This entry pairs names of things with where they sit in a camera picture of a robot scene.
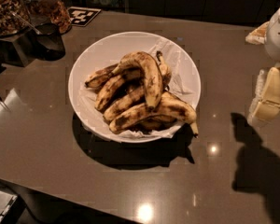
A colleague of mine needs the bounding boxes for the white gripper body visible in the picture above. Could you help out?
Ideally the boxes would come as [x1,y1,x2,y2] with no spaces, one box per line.
[264,8,280,62]

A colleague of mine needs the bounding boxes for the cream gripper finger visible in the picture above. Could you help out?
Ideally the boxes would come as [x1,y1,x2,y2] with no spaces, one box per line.
[247,63,280,125]

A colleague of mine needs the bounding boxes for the curved spotted banana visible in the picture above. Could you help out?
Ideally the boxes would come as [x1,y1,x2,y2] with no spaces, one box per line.
[111,51,163,110]

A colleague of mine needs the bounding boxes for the white round bowl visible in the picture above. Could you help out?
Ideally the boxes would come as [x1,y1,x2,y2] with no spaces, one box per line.
[67,31,202,144]

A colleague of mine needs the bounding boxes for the front long spotted banana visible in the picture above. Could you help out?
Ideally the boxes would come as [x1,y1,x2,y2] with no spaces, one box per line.
[109,91,199,136]

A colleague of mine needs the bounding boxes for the back right small banana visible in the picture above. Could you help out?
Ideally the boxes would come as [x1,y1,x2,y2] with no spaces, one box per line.
[156,50,172,87]

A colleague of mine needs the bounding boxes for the lower middle spotted banana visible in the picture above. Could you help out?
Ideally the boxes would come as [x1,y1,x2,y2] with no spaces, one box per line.
[103,86,144,122]

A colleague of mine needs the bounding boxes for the left short spotted banana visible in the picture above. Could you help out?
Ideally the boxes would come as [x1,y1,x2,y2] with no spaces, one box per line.
[85,64,117,88]

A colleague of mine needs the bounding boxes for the white paper liner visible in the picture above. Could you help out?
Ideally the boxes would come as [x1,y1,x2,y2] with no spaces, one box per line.
[78,37,200,140]

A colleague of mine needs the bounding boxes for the black white marker tag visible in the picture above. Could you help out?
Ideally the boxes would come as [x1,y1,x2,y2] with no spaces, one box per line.
[68,7,101,27]

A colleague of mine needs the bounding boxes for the glass jar of nuts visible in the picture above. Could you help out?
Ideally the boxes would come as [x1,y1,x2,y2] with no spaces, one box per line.
[23,0,71,34]

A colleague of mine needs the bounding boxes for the dark stand under jars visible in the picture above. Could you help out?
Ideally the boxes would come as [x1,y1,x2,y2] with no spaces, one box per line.
[0,33,35,67]

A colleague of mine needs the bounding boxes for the glass jar of cashews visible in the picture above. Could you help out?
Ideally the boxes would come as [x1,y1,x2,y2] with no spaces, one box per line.
[0,0,30,37]

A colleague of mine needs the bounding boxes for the black scoop with handle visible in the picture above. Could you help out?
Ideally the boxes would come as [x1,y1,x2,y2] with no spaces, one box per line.
[12,12,65,61]

